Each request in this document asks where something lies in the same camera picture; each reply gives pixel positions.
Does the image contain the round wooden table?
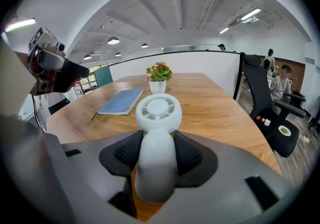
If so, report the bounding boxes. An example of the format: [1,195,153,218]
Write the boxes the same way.
[45,72,283,176]

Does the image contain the potted flowers in white pot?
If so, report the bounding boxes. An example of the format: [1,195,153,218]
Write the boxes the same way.
[145,61,174,95]

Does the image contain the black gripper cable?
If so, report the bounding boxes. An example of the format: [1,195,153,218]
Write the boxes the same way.
[30,95,48,134]

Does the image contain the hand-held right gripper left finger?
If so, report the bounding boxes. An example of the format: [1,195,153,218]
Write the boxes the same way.
[98,130,145,219]

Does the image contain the green partition panel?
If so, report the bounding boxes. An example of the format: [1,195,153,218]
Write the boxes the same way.
[94,65,114,89]

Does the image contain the white handheld fan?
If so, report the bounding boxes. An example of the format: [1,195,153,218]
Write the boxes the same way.
[134,93,184,204]

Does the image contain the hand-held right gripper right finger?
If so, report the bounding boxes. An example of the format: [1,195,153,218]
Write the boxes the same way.
[173,130,219,189]

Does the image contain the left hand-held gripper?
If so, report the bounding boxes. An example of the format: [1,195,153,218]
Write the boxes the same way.
[26,27,90,96]

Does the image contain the small white plate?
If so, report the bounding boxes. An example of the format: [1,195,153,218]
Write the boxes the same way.
[277,125,292,137]

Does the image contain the blue notebook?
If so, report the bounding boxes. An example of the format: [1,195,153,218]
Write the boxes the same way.
[90,87,145,122]

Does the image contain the black office chair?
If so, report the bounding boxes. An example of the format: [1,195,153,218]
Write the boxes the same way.
[240,54,307,159]

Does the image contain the black metal railing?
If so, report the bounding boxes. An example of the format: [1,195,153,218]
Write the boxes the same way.
[72,63,106,99]

